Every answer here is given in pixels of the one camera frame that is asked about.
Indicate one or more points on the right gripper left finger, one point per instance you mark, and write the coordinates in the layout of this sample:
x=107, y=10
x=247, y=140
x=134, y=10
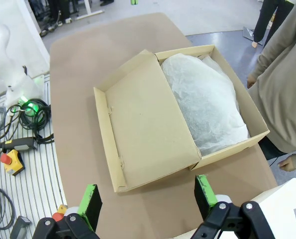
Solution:
x=89, y=206

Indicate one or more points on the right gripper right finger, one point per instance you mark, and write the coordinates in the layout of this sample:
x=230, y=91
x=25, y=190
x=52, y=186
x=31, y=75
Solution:
x=205, y=196

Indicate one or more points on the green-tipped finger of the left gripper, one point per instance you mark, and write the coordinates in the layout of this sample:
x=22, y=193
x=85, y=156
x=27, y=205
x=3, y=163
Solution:
x=134, y=2

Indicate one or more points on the white tissue paper sheet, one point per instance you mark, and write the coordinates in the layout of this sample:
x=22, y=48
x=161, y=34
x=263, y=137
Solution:
x=207, y=107

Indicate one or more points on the brown cardboard shoe box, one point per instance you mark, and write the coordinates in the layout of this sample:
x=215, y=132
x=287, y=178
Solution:
x=142, y=119

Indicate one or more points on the person right forearm beige sleeve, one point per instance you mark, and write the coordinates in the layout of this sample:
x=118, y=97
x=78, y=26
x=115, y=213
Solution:
x=261, y=64

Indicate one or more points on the grey box device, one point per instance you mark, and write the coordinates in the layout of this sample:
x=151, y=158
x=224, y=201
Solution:
x=19, y=227

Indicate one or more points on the yellow emergency stop box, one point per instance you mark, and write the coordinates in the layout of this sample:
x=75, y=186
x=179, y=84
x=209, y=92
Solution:
x=13, y=163

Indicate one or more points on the person left hand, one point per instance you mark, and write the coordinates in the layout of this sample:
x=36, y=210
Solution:
x=289, y=164

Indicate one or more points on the person right hand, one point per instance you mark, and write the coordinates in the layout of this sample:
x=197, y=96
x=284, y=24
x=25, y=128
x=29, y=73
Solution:
x=251, y=81

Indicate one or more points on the small yellow emergency stop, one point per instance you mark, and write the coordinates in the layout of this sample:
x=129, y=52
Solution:
x=60, y=211

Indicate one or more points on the white desk leg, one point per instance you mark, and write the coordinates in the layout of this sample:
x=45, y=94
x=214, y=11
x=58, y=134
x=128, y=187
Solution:
x=88, y=8

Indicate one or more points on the white platform block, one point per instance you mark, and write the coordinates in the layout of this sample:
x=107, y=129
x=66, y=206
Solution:
x=274, y=206

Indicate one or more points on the background person dark legs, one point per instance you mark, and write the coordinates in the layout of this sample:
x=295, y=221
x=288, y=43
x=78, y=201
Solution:
x=55, y=11

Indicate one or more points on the metal mannequin stand plate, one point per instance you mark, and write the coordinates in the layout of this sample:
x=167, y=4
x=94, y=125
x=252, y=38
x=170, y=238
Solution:
x=248, y=33

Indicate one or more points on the mannequin with black trousers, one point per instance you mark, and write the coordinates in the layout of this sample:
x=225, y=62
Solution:
x=267, y=17

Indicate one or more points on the white base block green light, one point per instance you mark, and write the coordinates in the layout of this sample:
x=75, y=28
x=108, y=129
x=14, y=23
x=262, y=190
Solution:
x=23, y=87

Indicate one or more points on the person torso beige sweater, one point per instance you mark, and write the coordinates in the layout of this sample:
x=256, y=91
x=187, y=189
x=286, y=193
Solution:
x=287, y=87

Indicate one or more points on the white ribbed base plate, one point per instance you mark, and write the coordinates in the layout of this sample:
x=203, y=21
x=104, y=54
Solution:
x=38, y=179

